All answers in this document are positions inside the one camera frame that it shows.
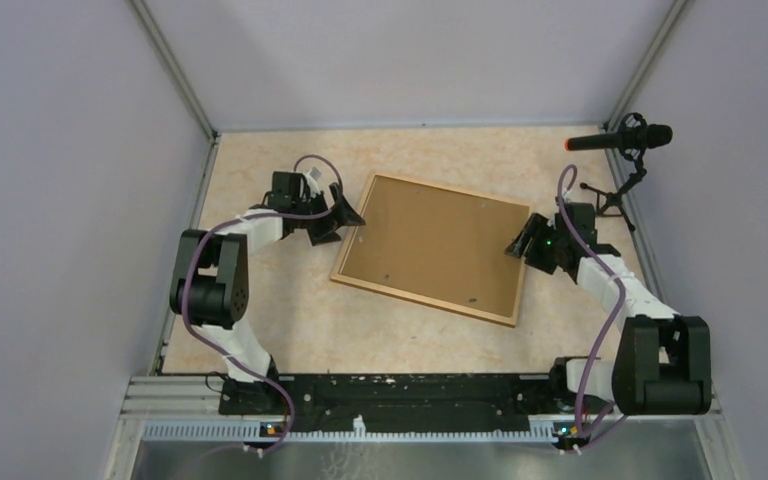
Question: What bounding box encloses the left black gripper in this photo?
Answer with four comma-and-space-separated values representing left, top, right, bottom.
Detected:
291, 182, 364, 245

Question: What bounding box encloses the brown backing board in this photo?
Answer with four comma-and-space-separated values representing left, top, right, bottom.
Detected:
338, 177, 530, 319

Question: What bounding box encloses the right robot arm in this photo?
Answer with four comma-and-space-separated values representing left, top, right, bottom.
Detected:
505, 202, 712, 416

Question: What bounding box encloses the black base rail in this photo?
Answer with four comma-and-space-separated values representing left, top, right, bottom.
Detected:
218, 373, 575, 433

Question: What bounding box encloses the wooden picture frame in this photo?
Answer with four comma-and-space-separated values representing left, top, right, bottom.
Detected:
329, 172, 534, 329

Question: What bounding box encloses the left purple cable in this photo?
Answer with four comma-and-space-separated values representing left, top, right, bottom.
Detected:
180, 153, 347, 458

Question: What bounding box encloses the microphone tripod stand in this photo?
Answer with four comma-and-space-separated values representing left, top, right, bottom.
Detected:
579, 147, 647, 233

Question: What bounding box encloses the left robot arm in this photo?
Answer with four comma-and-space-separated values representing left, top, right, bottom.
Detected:
169, 170, 365, 414

